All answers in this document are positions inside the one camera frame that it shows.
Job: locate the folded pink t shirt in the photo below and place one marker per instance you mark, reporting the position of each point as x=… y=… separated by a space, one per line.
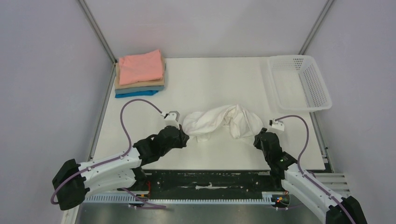
x=141 y=68

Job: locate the aluminium frame post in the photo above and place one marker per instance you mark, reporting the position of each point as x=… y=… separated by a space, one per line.
x=319 y=20
x=94 y=25

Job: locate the left aluminium frame post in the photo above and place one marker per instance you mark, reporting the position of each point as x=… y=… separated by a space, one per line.
x=94 y=25

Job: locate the folded beige t shirt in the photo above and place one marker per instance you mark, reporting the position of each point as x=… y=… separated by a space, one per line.
x=156 y=82

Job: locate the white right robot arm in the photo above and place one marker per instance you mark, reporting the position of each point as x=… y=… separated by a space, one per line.
x=329 y=206

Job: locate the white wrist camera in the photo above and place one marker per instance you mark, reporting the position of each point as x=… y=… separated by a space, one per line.
x=171 y=118
x=276 y=126

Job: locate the folded grey-blue t shirt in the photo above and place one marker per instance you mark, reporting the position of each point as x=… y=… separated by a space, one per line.
x=138 y=89

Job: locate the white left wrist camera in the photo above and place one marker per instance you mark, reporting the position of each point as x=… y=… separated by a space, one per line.
x=171 y=118

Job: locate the white slotted cable duct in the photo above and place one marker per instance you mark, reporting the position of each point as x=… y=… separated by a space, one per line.
x=127 y=198

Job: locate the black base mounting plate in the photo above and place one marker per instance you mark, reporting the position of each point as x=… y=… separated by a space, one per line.
x=207 y=184

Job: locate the white t shirt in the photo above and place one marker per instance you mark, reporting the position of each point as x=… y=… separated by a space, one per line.
x=239 y=121

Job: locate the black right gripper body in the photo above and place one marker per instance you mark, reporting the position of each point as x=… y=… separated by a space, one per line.
x=262 y=139

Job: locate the white perforated plastic basket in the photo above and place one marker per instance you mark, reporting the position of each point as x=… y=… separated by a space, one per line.
x=297 y=84

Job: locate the right aluminium frame post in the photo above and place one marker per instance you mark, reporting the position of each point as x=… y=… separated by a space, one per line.
x=319 y=20

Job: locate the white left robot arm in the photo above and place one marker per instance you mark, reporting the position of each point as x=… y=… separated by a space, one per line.
x=74 y=182

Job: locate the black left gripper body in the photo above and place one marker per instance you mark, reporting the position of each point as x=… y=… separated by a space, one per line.
x=179 y=143

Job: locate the folded bright blue t shirt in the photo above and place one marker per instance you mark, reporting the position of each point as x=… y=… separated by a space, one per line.
x=137 y=94

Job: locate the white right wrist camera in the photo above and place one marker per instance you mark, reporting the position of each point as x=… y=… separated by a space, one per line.
x=276 y=126

